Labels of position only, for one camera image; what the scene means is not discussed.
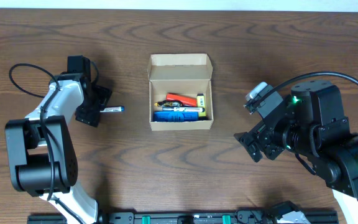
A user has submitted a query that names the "blue whiteboard marker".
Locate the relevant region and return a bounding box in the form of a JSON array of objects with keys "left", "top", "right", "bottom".
[{"left": 101, "top": 106, "right": 124, "bottom": 113}]

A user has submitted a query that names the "yellow highlighter marker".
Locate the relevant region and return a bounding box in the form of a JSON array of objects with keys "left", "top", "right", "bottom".
[{"left": 196, "top": 94, "right": 207, "bottom": 120}]

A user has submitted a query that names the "blue plastic holder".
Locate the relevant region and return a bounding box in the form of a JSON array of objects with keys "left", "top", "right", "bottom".
[{"left": 153, "top": 111, "right": 198, "bottom": 122}]

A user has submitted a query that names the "red stapler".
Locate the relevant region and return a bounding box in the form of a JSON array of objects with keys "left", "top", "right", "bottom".
[{"left": 166, "top": 93, "right": 197, "bottom": 107}]

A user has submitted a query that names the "black tape dispenser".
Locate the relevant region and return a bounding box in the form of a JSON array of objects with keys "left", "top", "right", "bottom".
[{"left": 154, "top": 100, "right": 183, "bottom": 108}]

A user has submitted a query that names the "black cap whiteboard marker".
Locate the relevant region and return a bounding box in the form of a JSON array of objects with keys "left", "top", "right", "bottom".
[{"left": 162, "top": 107, "right": 205, "bottom": 113}]

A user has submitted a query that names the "cardboard box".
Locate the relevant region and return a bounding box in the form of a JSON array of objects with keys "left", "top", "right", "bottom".
[{"left": 147, "top": 54, "right": 214, "bottom": 131}]

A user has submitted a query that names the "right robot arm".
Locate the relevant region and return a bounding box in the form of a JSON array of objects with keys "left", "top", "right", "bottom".
[{"left": 234, "top": 80, "right": 358, "bottom": 223}]

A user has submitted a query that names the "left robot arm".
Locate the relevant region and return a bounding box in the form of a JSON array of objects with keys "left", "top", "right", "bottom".
[{"left": 4, "top": 55, "right": 111, "bottom": 223}]

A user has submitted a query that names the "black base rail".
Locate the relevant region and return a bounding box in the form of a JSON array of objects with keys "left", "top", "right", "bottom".
[{"left": 26, "top": 210, "right": 338, "bottom": 224}]

